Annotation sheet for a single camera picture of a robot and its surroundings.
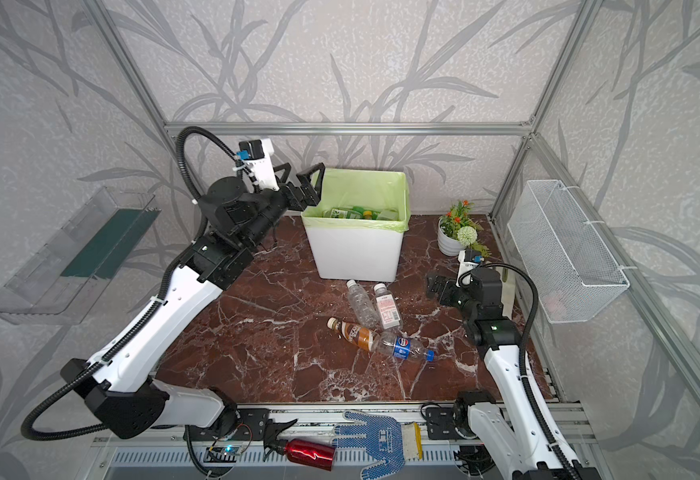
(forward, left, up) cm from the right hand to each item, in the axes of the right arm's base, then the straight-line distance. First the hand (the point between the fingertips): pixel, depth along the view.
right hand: (442, 269), depth 80 cm
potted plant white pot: (+19, -9, -7) cm, 23 cm away
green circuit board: (-39, +56, -22) cm, 72 cm away
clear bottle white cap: (-2, +22, -19) cm, 29 cm away
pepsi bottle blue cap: (-16, +11, -15) cm, 24 cm away
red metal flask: (-39, +35, -15) cm, 55 cm away
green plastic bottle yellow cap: (+22, +25, -1) cm, 33 cm away
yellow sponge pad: (-36, +9, -19) cm, 42 cm away
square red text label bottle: (-6, +14, -17) cm, 22 cm away
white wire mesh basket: (-9, -23, +14) cm, 29 cm away
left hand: (+6, +31, +32) cm, 45 cm away
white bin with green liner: (+8, +23, +9) cm, 26 cm away
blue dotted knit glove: (-37, +17, -18) cm, 44 cm away
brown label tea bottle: (-12, +24, -15) cm, 31 cm away
